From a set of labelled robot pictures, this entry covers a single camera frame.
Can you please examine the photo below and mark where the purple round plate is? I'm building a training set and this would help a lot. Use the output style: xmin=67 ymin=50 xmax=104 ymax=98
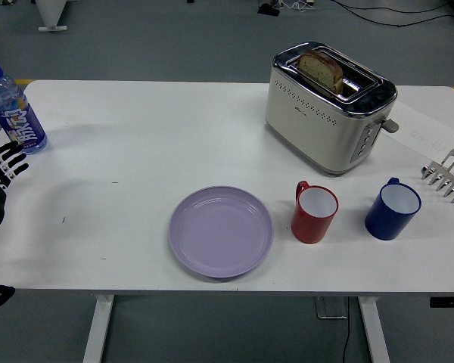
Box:
xmin=168 ymin=185 xmax=275 ymax=280

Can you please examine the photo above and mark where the grey metal floor plate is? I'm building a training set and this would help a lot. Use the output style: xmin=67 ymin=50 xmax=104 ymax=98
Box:
xmin=313 ymin=296 xmax=350 ymax=321

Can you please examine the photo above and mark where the blue labelled drink bottle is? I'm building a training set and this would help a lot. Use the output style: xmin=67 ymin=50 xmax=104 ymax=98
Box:
xmin=0 ymin=61 xmax=48 ymax=156

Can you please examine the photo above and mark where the white stand base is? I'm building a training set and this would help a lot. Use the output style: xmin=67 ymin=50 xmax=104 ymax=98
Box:
xmin=34 ymin=0 xmax=69 ymax=33

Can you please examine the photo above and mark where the red mug white inside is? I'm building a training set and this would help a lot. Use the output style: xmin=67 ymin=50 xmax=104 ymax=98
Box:
xmin=290 ymin=180 xmax=340 ymax=244

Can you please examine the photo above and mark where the black device on floor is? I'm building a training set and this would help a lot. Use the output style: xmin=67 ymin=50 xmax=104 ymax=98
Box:
xmin=257 ymin=2 xmax=281 ymax=17

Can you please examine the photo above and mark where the cream silver toaster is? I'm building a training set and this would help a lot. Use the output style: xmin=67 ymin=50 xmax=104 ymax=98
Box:
xmin=264 ymin=40 xmax=400 ymax=177

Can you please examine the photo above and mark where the brown bread slice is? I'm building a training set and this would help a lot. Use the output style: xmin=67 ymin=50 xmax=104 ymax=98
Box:
xmin=297 ymin=49 xmax=344 ymax=95

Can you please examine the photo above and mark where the blue mug white inside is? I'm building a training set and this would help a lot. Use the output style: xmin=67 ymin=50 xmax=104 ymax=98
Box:
xmin=364 ymin=177 xmax=422 ymax=241

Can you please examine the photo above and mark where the white paper sheet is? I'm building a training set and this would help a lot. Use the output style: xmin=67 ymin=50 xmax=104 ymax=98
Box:
xmin=381 ymin=98 xmax=454 ymax=163

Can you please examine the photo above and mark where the silver metal toast rack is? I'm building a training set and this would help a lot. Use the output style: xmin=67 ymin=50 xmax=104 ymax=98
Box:
xmin=419 ymin=148 xmax=454 ymax=205

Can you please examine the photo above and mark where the white tangled floor cable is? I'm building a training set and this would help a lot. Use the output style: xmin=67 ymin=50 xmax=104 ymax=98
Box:
xmin=278 ymin=0 xmax=316 ymax=11

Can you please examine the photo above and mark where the black cable under table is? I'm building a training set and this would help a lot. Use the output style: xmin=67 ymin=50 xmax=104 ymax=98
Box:
xmin=340 ymin=318 xmax=351 ymax=363

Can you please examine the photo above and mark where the long black floor cable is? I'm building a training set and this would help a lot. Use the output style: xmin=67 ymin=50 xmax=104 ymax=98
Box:
xmin=331 ymin=0 xmax=454 ymax=28

